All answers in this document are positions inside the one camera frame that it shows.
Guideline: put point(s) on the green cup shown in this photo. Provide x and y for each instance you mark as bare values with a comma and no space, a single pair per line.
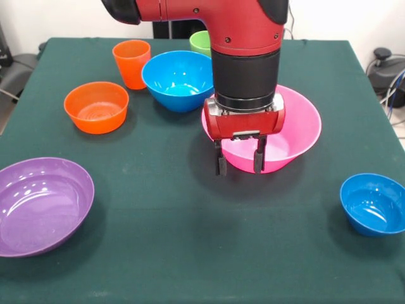
201,42

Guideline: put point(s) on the large pink bowl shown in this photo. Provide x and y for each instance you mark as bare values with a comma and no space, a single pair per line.
300,126

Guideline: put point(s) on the small dark blue bowl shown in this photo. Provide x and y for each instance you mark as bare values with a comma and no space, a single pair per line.
371,202

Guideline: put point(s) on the dark green tablecloth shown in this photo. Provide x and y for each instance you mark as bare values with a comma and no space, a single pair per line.
202,221

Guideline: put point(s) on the black floor stand base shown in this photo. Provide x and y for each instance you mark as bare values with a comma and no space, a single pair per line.
386,73
19,69

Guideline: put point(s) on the purple bowl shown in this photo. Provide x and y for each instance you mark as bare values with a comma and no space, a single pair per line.
41,209

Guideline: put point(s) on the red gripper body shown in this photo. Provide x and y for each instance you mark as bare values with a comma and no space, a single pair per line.
243,123

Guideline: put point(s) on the orange cup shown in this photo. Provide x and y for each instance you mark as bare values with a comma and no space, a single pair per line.
131,66

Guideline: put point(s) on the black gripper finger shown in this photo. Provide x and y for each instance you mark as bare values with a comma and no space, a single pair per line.
221,163
259,160

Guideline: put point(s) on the large light blue bowl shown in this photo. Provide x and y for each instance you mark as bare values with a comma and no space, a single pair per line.
177,79

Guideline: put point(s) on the orange bowl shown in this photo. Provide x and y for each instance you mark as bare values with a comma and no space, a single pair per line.
95,122

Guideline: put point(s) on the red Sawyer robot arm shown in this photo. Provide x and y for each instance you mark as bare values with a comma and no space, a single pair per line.
243,47

